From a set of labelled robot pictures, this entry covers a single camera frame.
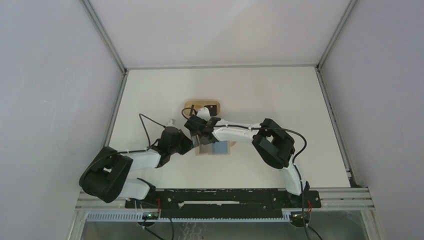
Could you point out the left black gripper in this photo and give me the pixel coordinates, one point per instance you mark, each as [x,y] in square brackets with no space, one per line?
[188,145]

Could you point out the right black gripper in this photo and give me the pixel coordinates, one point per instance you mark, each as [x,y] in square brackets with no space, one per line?
[196,140]

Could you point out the beige card holder wallet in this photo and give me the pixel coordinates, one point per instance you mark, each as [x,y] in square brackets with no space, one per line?
[217,148]

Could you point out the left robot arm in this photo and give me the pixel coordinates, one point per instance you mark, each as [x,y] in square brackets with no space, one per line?
[106,177]

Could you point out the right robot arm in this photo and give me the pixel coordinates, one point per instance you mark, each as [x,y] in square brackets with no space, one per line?
[278,147]

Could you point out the black card in tray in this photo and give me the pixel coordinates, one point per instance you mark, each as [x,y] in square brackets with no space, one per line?
[213,109]

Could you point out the wooden oval tray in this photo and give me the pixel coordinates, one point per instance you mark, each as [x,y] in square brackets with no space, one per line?
[191,106]

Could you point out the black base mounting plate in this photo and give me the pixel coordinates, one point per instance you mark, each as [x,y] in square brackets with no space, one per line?
[238,203]

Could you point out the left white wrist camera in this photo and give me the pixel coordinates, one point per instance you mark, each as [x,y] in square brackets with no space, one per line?
[171,123]

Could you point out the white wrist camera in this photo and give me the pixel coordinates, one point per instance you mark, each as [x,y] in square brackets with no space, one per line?
[171,123]
[203,113]

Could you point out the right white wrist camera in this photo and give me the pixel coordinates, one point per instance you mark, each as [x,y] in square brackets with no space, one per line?
[203,113]

